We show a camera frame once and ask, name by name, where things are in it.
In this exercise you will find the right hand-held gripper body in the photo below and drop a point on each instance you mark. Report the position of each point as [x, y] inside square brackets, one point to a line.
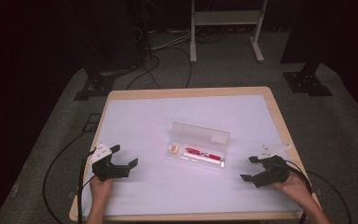
[275, 174]

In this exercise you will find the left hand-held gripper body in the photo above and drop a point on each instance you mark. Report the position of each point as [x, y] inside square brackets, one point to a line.
[105, 169]

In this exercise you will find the small beige eraser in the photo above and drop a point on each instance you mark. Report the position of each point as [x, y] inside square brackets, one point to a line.
[173, 149]

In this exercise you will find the red pen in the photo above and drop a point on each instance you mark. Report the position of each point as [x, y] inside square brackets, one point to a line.
[205, 154]

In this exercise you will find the white pen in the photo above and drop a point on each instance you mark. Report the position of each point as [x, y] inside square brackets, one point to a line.
[202, 158]

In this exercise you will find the clear plastic pencil case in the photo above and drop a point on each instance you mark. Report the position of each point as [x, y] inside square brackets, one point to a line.
[199, 146]

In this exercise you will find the person's left hand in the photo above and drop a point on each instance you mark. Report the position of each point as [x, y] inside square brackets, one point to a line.
[101, 188]

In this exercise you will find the person's right hand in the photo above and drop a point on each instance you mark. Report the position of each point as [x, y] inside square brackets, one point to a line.
[295, 188]

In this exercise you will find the white table mat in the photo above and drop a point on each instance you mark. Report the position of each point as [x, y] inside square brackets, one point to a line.
[167, 118]

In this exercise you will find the black stand base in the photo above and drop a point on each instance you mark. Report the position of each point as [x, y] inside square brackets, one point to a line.
[98, 84]
[306, 82]

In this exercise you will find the grey floor tape strip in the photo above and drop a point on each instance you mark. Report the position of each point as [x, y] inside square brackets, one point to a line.
[15, 189]

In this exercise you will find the dark equipment cabinet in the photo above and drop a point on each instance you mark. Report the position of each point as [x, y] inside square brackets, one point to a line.
[115, 37]

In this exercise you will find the white metal stand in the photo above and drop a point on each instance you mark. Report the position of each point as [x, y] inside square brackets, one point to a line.
[227, 17]

